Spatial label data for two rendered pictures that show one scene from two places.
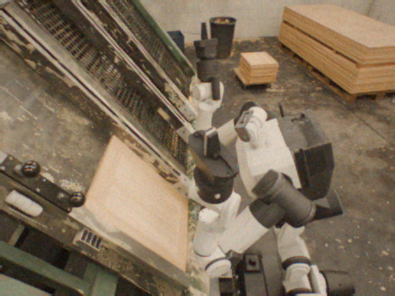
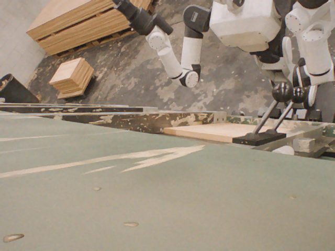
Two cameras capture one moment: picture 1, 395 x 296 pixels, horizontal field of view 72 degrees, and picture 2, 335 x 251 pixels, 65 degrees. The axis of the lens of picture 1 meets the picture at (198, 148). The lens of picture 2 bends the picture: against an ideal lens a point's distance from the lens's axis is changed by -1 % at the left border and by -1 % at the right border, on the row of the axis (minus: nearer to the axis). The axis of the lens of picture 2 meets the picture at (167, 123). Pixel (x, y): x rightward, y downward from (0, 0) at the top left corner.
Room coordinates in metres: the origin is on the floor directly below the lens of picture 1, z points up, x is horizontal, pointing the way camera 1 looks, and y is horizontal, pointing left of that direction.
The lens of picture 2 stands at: (0.28, 0.67, 1.92)
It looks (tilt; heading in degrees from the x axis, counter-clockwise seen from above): 43 degrees down; 328
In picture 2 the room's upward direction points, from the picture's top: 41 degrees counter-clockwise
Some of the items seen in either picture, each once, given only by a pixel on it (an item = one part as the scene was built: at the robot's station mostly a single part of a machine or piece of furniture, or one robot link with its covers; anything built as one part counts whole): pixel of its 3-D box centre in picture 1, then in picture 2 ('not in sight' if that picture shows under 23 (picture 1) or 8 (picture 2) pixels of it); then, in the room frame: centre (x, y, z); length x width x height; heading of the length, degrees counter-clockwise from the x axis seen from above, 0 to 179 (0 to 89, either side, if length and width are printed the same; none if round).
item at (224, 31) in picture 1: (221, 38); (17, 95); (5.34, -0.45, 0.33); 0.52 x 0.51 x 0.65; 11
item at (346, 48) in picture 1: (338, 45); (90, 13); (4.71, -2.40, 0.39); 2.46 x 1.05 x 0.78; 11
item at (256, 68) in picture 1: (253, 70); (71, 81); (4.11, -0.88, 0.20); 0.61 x 0.53 x 0.40; 11
